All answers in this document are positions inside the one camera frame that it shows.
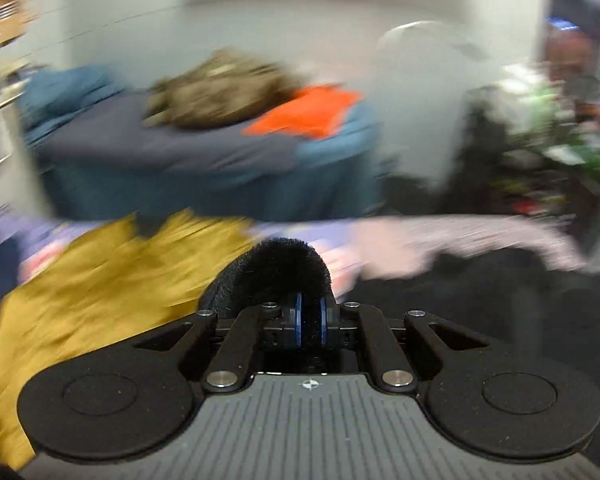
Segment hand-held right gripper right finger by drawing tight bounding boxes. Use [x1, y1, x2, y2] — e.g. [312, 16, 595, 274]
[320, 295, 488, 394]

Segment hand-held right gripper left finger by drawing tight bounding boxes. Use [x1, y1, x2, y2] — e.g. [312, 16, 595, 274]
[132, 292, 306, 394]

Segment gold jacket with black lining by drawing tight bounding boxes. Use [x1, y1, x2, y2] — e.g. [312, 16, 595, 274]
[0, 210, 600, 468]

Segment purple floral bedsheet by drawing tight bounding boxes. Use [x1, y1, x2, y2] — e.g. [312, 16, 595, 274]
[0, 210, 588, 311]

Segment bed with blue sheet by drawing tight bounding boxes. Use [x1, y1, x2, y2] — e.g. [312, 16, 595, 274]
[20, 65, 388, 223]

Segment orange cloth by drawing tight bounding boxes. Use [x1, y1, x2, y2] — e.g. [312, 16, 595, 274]
[241, 84, 367, 142]

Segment white rounded chair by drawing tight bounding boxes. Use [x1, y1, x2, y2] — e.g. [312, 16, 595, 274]
[374, 19, 487, 188]

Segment brown patterned cloth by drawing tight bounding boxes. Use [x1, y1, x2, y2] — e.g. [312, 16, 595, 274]
[144, 49, 308, 132]

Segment cluttered dark shelf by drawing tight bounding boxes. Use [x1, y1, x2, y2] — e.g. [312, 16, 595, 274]
[442, 25, 600, 256]

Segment blue duvet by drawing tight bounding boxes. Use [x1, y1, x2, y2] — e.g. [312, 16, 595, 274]
[19, 64, 128, 147]

